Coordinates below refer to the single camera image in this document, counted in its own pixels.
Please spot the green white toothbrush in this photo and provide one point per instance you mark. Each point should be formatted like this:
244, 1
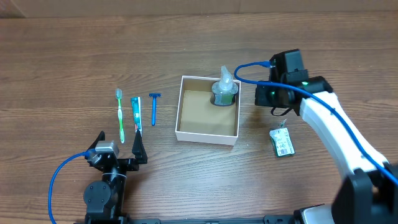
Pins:
119, 96

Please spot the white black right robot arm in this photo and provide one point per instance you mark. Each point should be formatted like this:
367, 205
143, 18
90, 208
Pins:
366, 195

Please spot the green white soap packet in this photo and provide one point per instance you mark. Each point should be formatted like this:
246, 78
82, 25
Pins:
281, 141

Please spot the white cardboard box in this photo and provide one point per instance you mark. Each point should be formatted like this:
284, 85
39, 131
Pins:
198, 120

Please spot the green toothpaste tube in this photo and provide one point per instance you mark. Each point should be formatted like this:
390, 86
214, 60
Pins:
136, 110

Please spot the clear soap pump bottle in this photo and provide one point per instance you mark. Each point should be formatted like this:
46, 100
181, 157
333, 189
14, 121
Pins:
225, 90

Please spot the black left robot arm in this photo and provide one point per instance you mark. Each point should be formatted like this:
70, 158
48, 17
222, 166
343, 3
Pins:
104, 198

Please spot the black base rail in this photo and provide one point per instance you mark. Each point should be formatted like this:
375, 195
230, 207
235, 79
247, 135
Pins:
268, 219

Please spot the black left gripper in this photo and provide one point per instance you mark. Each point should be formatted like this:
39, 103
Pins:
121, 163

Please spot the blue disposable razor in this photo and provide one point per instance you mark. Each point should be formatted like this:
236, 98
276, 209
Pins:
154, 97

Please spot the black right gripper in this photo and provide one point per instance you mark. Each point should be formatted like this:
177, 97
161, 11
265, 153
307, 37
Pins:
262, 96

